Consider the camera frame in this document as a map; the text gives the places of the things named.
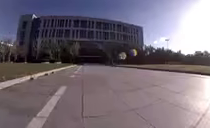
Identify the lamp pole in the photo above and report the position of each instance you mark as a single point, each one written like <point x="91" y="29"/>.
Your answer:
<point x="167" y="44"/>

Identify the dark line of trees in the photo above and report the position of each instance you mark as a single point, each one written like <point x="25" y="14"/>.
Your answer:
<point x="179" y="57"/>

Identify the large grey curved building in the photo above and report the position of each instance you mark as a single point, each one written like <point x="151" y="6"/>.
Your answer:
<point x="83" y="33"/>

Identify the row of trees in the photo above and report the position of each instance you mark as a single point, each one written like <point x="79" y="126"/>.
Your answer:
<point x="56" y="51"/>

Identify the grey concrete paved road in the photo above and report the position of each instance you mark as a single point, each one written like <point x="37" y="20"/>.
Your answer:
<point x="126" y="96"/>

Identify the pale concrete kerb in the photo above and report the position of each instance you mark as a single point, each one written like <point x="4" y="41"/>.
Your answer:
<point x="23" y="79"/>

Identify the grass lawn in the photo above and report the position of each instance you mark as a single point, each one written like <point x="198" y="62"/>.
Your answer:
<point x="183" y="68"/>
<point x="16" y="69"/>

